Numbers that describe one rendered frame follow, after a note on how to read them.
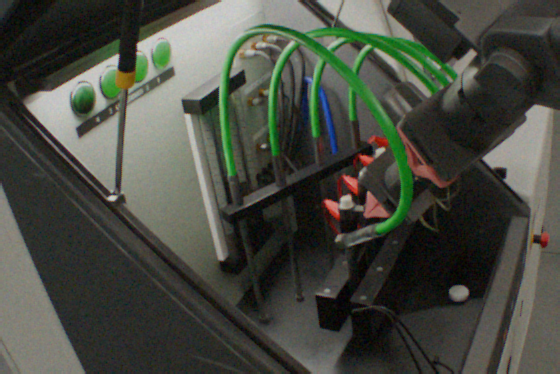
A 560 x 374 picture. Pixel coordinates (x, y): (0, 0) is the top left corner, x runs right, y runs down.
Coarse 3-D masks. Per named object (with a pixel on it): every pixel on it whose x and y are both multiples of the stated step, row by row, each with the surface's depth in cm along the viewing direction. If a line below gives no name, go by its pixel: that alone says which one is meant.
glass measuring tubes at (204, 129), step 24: (240, 72) 105; (192, 96) 97; (216, 96) 100; (240, 96) 108; (192, 120) 99; (216, 120) 103; (240, 120) 109; (192, 144) 102; (216, 144) 106; (240, 144) 112; (216, 168) 104; (240, 168) 111; (216, 192) 106; (216, 216) 110; (216, 240) 111; (240, 240) 115; (264, 240) 121; (240, 264) 114
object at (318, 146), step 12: (372, 36) 92; (384, 36) 91; (336, 48) 96; (396, 48) 91; (408, 48) 90; (324, 60) 98; (420, 60) 90; (432, 72) 90; (312, 84) 102; (444, 84) 90; (312, 96) 103; (312, 108) 104; (312, 120) 106; (324, 156) 110
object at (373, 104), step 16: (256, 32) 77; (272, 32) 74; (288, 32) 72; (320, 48) 69; (224, 64) 86; (336, 64) 68; (224, 80) 88; (352, 80) 67; (224, 96) 91; (368, 96) 66; (224, 112) 93; (384, 112) 66; (224, 128) 94; (384, 128) 66; (224, 144) 96; (400, 144) 66; (400, 160) 66; (400, 176) 67; (400, 208) 69; (384, 224) 73
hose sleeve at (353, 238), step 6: (366, 228) 77; (372, 228) 75; (348, 234) 81; (354, 234) 79; (360, 234) 78; (366, 234) 76; (372, 234) 76; (378, 234) 75; (342, 240) 81; (348, 240) 80; (354, 240) 79; (360, 240) 78; (366, 240) 77; (348, 246) 81
